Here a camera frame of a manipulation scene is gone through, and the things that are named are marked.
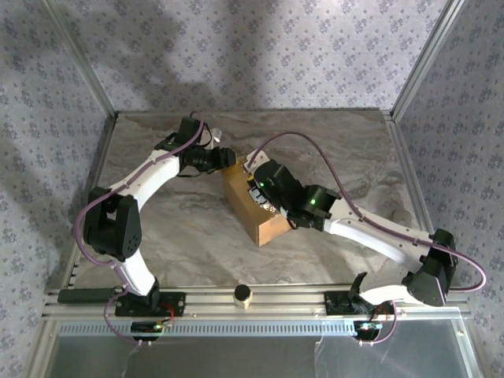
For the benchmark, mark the brown cardboard express box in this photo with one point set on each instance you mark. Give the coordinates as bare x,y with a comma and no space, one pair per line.
271,232

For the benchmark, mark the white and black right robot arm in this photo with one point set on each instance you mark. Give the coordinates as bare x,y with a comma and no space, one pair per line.
374,240

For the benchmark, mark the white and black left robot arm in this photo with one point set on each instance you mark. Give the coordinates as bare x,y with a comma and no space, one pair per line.
153,177

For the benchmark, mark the marble patterned table cover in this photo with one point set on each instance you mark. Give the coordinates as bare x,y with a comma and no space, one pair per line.
197,236

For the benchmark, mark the black knob on cream base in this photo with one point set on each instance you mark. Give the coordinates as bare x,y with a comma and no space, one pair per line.
242,295

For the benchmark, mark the small grey round object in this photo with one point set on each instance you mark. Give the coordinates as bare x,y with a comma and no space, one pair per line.
401,217

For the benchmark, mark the small black controller board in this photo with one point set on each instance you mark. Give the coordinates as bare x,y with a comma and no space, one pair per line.
368,327
145,327

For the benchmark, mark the black bar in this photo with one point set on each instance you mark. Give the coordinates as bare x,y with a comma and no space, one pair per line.
84,295

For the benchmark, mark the grey metal panel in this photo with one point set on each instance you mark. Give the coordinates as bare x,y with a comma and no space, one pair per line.
236,358

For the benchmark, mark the aluminium frame side rail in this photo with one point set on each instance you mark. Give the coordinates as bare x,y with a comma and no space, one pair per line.
101,157
399,149

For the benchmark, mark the aluminium frame cross rail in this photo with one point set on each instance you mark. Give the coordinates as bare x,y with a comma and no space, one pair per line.
283,301

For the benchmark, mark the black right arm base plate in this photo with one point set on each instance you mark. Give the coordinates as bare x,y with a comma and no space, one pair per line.
334,305

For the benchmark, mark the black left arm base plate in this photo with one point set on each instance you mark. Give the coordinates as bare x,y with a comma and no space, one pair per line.
179,305

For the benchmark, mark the aluminium frame post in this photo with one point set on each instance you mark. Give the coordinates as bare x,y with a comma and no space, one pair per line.
82,59
425,59

